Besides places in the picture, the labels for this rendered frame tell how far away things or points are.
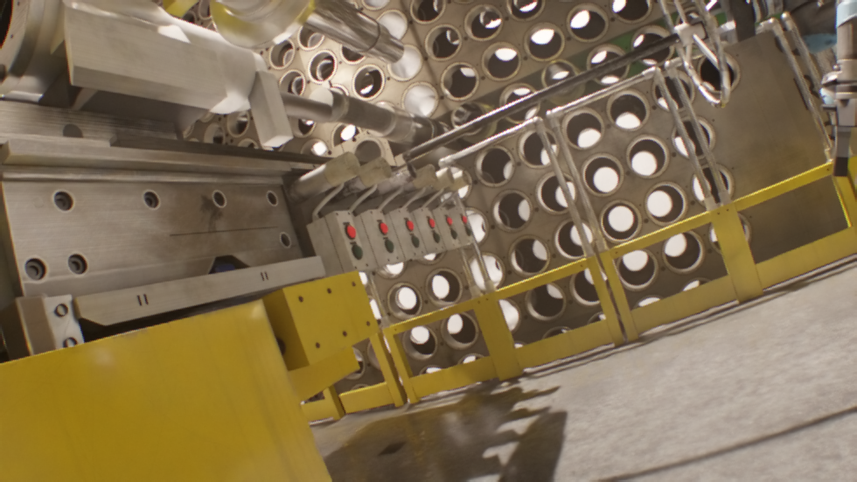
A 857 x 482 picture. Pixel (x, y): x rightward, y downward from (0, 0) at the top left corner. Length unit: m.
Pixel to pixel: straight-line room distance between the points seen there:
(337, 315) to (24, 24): 0.84
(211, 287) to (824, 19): 1.37
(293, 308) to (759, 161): 2.76
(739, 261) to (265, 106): 1.83
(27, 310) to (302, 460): 0.40
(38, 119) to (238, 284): 0.50
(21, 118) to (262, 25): 0.65
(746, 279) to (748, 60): 1.39
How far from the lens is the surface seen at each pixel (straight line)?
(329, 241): 1.22
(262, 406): 0.51
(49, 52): 1.20
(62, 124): 1.09
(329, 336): 0.61
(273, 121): 1.54
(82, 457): 0.40
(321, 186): 1.24
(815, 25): 1.33
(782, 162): 3.09
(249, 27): 1.41
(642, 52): 1.26
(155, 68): 1.10
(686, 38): 1.27
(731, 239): 2.17
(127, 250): 0.92
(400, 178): 1.51
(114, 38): 1.08
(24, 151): 0.85
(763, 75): 3.14
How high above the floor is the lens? 0.55
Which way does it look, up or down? 5 degrees up
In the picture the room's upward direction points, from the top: 20 degrees counter-clockwise
